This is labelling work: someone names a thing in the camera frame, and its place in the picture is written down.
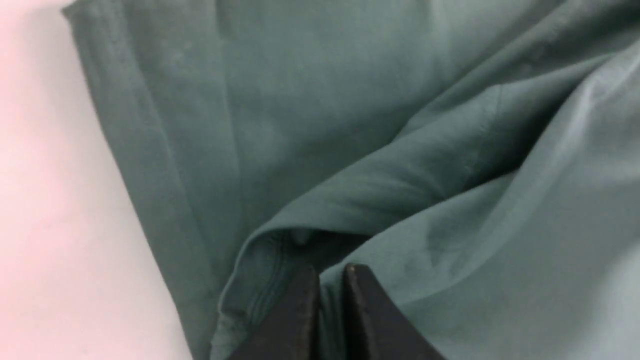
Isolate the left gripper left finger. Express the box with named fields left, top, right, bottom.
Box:
left=229, top=266, right=320, bottom=360

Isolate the green long sleeve shirt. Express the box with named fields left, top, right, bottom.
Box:
left=63, top=0, right=639, bottom=360

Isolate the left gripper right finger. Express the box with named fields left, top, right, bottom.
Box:
left=342, top=264, right=444, bottom=360

